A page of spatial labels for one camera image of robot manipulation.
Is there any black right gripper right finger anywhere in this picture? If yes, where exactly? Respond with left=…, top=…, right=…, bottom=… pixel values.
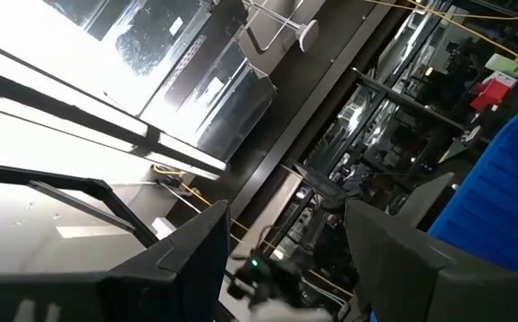
left=344, top=199, right=518, bottom=322

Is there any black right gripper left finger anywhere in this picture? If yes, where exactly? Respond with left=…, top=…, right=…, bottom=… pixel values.
left=0, top=199, right=232, bottom=322

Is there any blue plastic bin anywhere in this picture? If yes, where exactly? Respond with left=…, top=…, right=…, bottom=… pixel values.
left=427, top=98, right=518, bottom=273

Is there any metal shelving rack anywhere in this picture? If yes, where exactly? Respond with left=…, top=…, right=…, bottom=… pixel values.
left=302, top=66, right=481, bottom=225

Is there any red box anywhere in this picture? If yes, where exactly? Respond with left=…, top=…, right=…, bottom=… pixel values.
left=470, top=78, right=513, bottom=113

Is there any green box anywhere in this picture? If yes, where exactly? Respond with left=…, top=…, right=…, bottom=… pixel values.
left=485, top=53, right=518, bottom=80

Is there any white round fixture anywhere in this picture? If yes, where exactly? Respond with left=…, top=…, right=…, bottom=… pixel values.
left=297, top=19, right=320, bottom=53

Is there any orange yellow cable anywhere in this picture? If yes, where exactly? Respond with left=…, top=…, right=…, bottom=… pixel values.
left=152, top=164, right=354, bottom=299

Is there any black aluminium extrusion frame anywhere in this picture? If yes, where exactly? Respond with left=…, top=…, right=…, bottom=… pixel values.
left=0, top=161, right=160, bottom=250

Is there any thin yellow cable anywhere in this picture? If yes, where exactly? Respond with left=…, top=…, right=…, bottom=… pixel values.
left=365, top=0, right=518, bottom=75

